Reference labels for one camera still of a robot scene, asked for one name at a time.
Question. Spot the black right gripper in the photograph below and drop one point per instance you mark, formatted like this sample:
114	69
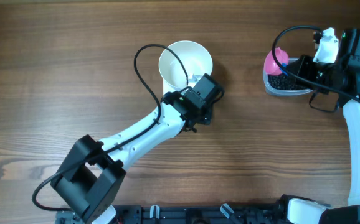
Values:
301	66

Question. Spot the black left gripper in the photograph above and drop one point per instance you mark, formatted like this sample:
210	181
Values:
207	119

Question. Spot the pink scoop with blue handle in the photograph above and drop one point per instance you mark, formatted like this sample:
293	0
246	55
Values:
270	66

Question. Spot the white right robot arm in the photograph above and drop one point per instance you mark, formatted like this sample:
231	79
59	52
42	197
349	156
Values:
334	68

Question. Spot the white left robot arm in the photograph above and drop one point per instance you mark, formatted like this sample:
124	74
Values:
91	174

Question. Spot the white digital kitchen scale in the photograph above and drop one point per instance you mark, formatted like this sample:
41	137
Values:
176	82

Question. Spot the white round bowl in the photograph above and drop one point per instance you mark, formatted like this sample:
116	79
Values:
194	57

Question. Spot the black beans in container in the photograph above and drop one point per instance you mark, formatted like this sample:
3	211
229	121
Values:
283	82

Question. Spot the clear plastic bean container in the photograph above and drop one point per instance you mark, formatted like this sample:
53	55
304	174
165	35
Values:
275	92

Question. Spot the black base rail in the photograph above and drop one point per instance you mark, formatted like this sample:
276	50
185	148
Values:
225	213

